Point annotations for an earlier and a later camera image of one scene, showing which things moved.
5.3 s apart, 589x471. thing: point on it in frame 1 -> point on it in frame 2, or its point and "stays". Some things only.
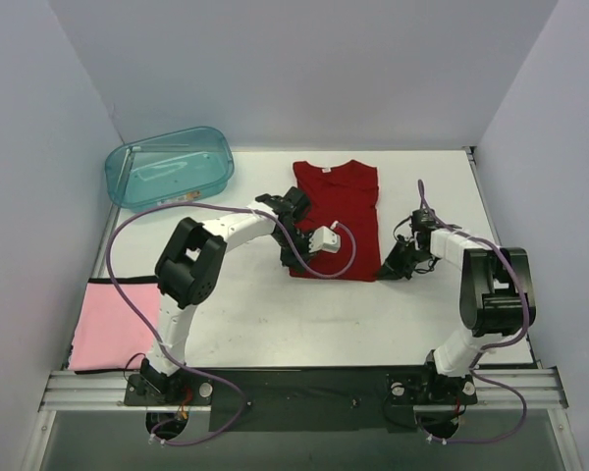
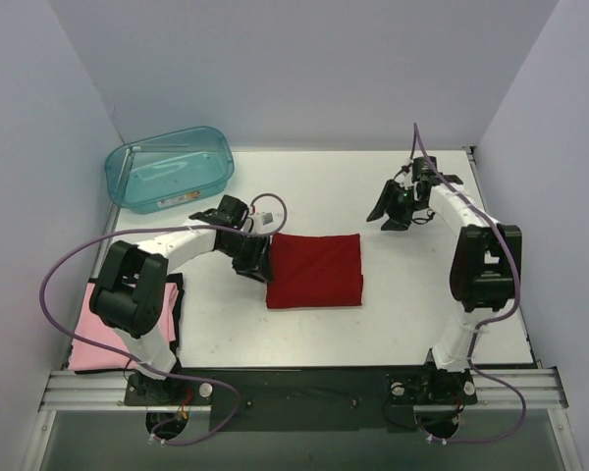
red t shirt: (345, 192) -> (315, 270)
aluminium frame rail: (105, 391) stays
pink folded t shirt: (110, 334) stays
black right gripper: (403, 256) -> (399, 207)
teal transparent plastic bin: (179, 168) stays
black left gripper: (289, 245) -> (257, 257)
